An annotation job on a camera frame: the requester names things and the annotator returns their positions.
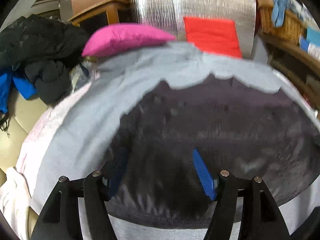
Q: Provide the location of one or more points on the wooden cabinet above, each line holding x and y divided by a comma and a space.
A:
94, 14

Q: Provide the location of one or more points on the light blue cloth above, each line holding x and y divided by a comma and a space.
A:
278, 12

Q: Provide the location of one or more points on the grey fleece blanket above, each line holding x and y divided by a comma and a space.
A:
79, 145

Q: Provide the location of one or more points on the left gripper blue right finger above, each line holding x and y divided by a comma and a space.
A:
221, 188

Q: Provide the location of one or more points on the red pillow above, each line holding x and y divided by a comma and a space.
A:
213, 35

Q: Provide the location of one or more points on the wicker basket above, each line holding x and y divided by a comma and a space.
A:
291, 29

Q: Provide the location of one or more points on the pink pillow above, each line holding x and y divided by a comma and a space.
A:
117, 38

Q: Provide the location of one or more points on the blue cardboard box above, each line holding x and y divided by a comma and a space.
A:
310, 42

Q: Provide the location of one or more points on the silver foil insulation mat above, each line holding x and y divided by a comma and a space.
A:
168, 15

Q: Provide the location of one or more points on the blue garment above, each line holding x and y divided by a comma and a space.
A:
9, 80

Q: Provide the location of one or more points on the wooden shelf table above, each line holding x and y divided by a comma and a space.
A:
297, 65

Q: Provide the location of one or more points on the black puffer jacket pile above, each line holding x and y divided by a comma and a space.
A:
44, 51

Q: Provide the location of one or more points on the dark quilted zip jacket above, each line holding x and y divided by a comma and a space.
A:
236, 128

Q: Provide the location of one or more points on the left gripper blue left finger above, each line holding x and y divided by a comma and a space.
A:
99, 187

